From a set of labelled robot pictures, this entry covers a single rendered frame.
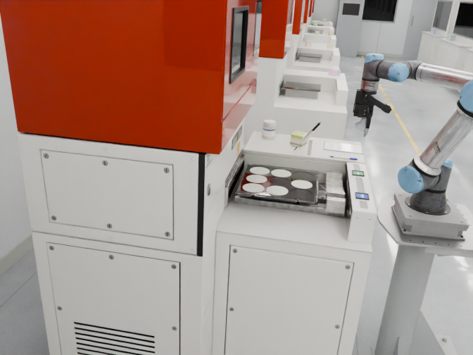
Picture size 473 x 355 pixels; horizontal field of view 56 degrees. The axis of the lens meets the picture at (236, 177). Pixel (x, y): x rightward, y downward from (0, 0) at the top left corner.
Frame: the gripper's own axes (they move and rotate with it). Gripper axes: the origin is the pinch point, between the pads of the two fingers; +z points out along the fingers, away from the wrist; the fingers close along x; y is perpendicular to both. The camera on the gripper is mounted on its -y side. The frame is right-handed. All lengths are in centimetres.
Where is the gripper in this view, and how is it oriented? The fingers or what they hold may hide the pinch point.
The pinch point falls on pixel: (366, 134)
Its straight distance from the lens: 210.9
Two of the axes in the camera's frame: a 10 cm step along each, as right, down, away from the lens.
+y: -9.8, -1.2, 1.7
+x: -2.0, 3.8, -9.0
